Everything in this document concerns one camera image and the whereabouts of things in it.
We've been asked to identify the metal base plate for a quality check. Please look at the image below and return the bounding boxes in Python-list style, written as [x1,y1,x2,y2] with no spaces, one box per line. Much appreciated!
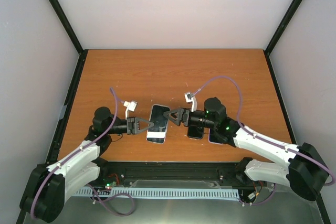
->
[54,186,324,223]

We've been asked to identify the clear magsafe phone case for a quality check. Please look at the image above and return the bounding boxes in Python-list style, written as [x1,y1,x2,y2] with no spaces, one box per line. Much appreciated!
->
[145,104,171,145]

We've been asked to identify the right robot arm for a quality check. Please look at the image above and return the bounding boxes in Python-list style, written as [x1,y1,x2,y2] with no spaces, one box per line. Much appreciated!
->
[163,97,331,201]

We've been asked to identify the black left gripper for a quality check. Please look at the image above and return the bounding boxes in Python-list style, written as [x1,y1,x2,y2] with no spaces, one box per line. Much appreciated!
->
[106,116,154,135]

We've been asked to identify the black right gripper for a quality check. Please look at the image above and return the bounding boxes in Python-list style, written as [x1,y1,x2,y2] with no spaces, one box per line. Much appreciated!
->
[164,107,217,129]

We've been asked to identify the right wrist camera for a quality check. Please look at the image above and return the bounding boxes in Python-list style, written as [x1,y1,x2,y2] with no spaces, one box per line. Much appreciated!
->
[184,92,197,112]

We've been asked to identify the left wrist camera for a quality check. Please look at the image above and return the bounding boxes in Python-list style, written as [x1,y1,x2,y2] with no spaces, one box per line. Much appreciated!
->
[123,101,138,118]

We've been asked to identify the light blue cable duct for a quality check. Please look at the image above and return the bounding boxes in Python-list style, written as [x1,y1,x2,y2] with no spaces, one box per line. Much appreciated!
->
[72,187,241,200]

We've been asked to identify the black screen phone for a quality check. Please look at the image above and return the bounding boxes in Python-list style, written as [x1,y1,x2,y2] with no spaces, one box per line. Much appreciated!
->
[187,126,204,139]

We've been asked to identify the lavender phone case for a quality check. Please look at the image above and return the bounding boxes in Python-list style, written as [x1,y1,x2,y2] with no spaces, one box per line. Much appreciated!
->
[208,129,225,144]

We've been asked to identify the black phone case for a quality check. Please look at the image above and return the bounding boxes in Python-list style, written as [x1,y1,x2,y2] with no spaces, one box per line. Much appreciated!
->
[187,126,205,140]

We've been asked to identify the black aluminium frame rail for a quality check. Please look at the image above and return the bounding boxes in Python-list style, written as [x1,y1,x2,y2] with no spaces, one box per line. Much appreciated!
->
[36,161,314,190]

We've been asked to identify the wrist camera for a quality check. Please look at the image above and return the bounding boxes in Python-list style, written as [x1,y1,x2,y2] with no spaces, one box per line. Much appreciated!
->
[184,92,197,112]
[123,101,138,118]

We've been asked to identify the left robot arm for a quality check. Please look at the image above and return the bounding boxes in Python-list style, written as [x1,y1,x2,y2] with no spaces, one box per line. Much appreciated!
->
[19,107,154,223]

